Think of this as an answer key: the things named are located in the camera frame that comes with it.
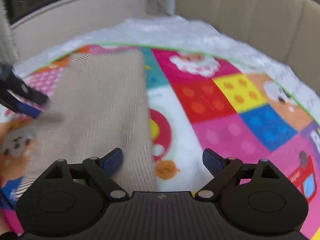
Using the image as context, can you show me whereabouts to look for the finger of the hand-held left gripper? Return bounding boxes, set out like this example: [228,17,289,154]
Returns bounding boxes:
[0,90,43,119]
[0,64,50,106]

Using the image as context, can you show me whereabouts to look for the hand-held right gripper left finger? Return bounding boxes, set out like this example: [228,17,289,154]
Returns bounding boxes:
[44,148,128,201]

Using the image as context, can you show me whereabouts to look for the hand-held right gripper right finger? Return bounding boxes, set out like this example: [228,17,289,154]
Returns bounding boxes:
[195,148,282,201]

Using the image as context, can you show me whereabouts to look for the beige striped pants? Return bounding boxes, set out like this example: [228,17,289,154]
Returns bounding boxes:
[15,50,159,200]

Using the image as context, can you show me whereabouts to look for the colourful printed blanket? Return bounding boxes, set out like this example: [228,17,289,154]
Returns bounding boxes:
[0,44,320,240]

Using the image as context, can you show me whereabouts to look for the beige curtain beside window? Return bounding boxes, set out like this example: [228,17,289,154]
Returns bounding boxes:
[0,0,19,61]

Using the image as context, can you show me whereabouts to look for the white quilted mattress cover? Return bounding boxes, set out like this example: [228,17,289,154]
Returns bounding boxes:
[12,15,320,125]

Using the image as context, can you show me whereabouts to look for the beige padded headboard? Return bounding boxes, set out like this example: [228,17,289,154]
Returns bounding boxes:
[175,0,320,93]

